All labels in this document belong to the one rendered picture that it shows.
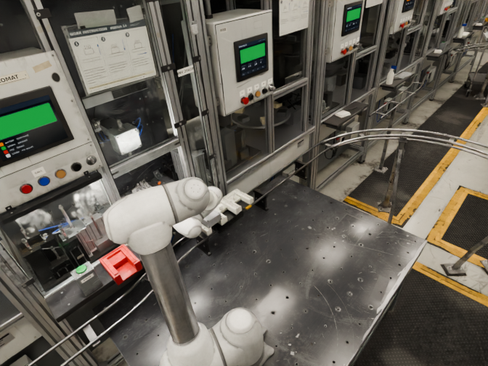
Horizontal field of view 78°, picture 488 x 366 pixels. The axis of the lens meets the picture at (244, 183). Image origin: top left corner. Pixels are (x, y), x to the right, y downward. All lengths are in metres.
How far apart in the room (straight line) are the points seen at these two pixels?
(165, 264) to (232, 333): 0.38
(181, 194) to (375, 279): 1.15
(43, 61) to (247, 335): 1.16
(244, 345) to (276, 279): 0.52
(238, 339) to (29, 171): 0.96
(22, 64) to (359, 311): 1.63
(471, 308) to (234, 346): 1.86
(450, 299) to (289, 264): 1.34
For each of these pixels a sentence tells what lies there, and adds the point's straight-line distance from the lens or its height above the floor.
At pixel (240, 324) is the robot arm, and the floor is 0.95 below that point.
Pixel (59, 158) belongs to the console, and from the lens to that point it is 1.33.
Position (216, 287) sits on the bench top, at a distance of 1.65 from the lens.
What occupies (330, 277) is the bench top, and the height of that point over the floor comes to 0.68.
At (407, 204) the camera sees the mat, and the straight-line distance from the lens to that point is 3.33.
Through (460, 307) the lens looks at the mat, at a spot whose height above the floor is 0.01.
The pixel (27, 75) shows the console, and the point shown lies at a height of 1.78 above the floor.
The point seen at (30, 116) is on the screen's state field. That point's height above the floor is 1.66.
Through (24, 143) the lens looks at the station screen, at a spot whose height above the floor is 1.58.
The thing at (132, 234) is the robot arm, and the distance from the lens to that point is 0.92.
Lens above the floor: 2.02
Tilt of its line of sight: 36 degrees down
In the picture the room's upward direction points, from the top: 5 degrees counter-clockwise
